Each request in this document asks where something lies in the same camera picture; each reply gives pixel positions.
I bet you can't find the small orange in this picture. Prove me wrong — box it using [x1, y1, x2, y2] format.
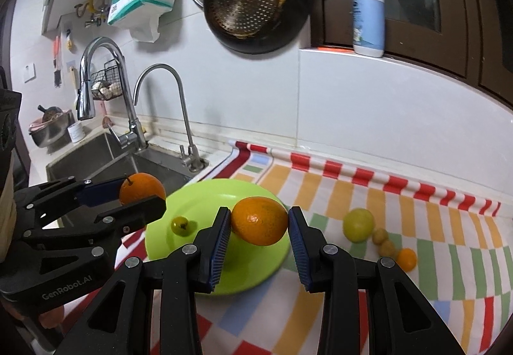
[397, 248, 417, 272]

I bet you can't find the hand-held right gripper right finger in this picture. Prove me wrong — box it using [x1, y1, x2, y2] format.
[288, 206, 467, 355]

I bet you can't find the large orange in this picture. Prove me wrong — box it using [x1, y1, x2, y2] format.
[231, 197, 288, 247]

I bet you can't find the large green tomato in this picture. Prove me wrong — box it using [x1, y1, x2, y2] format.
[342, 208, 375, 242]

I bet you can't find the striped colourful cloth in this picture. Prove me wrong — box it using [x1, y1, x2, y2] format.
[114, 140, 501, 355]

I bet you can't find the person's left hand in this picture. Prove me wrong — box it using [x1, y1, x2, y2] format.
[38, 304, 65, 327]

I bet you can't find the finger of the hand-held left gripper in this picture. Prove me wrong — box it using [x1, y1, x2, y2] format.
[23, 195, 166, 256]
[14, 176, 131, 227]

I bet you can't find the steel sink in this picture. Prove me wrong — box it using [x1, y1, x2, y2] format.
[45, 131, 209, 227]

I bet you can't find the brass wall tap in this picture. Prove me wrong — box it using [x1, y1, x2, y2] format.
[74, 0, 112, 28]

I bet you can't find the green plate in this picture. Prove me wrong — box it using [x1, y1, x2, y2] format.
[145, 179, 292, 296]

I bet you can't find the chrome pull-down faucet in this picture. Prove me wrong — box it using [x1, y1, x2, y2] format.
[77, 37, 148, 151]

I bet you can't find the small green tomato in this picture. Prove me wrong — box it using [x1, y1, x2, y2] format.
[171, 216, 190, 236]

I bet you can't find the white cup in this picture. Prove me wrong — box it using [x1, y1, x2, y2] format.
[67, 122, 86, 144]

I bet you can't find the white pump bottle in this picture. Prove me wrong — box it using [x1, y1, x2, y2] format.
[352, 0, 386, 58]

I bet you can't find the black wire basket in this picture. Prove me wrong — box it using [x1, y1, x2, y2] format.
[90, 58, 125, 101]

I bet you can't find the metal bowl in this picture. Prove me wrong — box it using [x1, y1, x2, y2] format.
[28, 106, 75, 148]

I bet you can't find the white plastic bag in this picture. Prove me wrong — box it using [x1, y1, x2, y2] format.
[129, 10, 163, 44]

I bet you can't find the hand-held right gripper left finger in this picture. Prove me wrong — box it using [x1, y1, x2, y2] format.
[54, 207, 232, 355]

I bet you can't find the medium orange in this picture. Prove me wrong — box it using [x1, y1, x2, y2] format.
[119, 173, 166, 207]

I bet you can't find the dark brown glass door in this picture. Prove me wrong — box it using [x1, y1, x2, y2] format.
[465, 0, 513, 111]
[308, 0, 482, 90]

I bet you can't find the slim gooseneck faucet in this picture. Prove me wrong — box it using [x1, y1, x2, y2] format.
[133, 63, 203, 172]

